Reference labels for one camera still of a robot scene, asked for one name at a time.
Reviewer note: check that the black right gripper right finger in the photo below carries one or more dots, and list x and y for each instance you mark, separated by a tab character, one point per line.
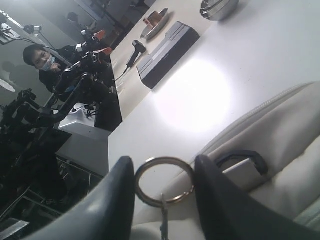
228	213

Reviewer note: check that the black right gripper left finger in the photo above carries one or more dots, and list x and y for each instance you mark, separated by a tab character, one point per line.
105	214

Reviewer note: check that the grey black flat box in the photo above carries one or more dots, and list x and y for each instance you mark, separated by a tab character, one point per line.
177	41

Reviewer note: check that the person with face mask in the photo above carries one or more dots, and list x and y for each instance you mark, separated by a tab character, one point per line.
50	67

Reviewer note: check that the black hair dryer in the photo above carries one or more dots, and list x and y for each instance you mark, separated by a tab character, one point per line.
139	49

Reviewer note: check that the metal plate with cup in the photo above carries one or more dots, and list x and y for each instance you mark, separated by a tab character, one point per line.
155	22

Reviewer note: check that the cream fabric duffel bag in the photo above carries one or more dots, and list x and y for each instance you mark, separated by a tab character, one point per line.
273	154

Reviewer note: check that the stacked steel bowls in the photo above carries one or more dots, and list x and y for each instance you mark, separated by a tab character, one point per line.
217	10

